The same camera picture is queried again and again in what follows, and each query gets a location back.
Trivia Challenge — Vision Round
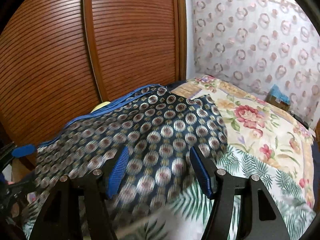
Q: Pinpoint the palm leaf print sheet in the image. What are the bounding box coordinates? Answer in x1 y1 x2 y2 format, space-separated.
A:
28 146 319 239

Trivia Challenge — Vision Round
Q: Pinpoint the cardboard box with blue cloth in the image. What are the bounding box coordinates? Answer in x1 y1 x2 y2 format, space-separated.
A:
266 85 290 112

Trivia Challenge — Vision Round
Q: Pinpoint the pink circle sheer curtain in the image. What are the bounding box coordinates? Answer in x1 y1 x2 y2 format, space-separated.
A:
190 0 319 128

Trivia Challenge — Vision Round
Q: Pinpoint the brown louvered wardrobe door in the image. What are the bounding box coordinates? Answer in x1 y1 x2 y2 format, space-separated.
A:
1 0 187 146

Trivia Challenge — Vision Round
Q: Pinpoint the floral bed blanket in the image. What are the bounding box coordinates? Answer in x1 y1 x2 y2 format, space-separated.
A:
173 75 315 207

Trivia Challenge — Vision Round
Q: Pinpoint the navy patterned satin garment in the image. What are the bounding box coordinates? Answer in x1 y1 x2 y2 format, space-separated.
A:
35 85 227 222

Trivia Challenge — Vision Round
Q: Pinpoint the pale yellow pillow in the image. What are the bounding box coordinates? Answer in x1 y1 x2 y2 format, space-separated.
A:
91 101 110 113

